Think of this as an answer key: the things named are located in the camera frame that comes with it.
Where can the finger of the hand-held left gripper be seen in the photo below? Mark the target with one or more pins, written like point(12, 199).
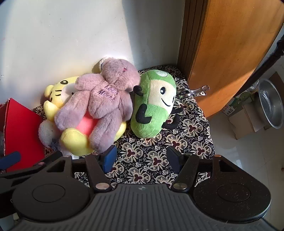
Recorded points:
point(10, 158)
point(22, 171)

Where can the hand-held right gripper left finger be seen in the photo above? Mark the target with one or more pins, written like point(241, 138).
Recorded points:
point(109, 158)

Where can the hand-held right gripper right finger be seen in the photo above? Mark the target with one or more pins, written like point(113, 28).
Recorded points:
point(175, 161)

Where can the red cardboard box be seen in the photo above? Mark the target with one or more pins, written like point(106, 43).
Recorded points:
point(20, 128)

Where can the large white bunny plush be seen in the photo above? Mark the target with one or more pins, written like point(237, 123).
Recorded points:
point(45, 132)

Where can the green smiling plush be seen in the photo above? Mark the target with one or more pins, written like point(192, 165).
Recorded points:
point(150, 115)

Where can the mauve teddy bear plush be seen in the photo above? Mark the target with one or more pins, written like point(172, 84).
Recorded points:
point(106, 93)

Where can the yellow tiger plush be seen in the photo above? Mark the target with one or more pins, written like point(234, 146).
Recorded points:
point(53, 93)

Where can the floral patterned cloth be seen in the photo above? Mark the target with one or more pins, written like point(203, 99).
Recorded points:
point(150, 155)

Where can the metal clip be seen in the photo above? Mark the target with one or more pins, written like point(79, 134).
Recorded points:
point(197, 92)

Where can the plain cardboard box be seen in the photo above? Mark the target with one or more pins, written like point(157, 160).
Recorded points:
point(244, 121)

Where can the green printed carton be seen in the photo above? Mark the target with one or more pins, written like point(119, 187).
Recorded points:
point(241, 98)

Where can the metal basin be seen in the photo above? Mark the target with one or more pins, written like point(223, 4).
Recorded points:
point(270, 104)

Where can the wooden door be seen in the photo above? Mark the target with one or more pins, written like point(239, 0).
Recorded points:
point(233, 44)

